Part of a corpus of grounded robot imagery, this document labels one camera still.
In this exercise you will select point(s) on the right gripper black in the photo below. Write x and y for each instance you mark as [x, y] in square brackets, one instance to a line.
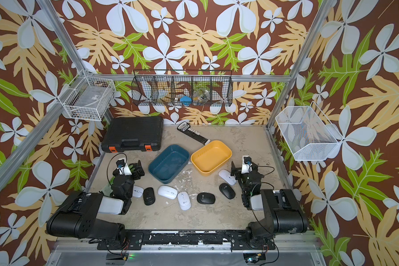
[234, 170]

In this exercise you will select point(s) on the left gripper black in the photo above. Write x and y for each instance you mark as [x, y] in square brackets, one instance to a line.
[141, 172]

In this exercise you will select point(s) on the black mouse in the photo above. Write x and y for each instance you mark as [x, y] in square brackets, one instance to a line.
[206, 198]
[149, 196]
[227, 191]

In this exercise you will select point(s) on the white mouse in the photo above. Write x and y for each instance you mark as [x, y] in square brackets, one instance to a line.
[184, 201]
[227, 177]
[137, 191]
[167, 191]

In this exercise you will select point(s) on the yellow plastic storage box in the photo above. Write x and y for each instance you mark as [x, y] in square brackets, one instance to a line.
[211, 157]

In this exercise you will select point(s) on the teal plastic storage box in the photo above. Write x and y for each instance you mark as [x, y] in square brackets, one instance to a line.
[169, 163]

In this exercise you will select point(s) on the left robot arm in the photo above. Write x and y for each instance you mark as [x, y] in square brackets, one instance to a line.
[76, 217]

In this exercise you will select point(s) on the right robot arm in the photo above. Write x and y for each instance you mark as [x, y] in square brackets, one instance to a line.
[282, 212]

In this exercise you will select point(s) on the black tool case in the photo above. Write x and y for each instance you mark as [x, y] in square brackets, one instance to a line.
[133, 133]

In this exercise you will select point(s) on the white mesh basket right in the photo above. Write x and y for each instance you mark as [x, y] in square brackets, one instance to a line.
[308, 132]

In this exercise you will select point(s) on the black lint roller stick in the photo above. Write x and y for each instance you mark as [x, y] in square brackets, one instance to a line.
[186, 129]

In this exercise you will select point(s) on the clear glass jar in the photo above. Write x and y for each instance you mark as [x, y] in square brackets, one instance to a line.
[201, 96]

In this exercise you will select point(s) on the blue lid in basket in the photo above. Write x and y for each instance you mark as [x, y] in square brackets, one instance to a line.
[186, 101]

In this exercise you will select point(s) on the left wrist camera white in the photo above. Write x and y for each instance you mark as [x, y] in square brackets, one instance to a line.
[122, 168]

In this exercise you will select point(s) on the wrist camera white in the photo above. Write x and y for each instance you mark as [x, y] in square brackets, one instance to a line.
[122, 168]
[246, 165]

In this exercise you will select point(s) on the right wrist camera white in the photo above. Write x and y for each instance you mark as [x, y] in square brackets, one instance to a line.
[246, 165]

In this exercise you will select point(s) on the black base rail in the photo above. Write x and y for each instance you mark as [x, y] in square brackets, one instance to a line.
[140, 239]

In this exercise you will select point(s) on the white wire basket left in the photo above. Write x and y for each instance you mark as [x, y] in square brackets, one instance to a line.
[88, 97]

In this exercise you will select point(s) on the black wire basket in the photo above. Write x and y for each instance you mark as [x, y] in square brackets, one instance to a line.
[169, 86]

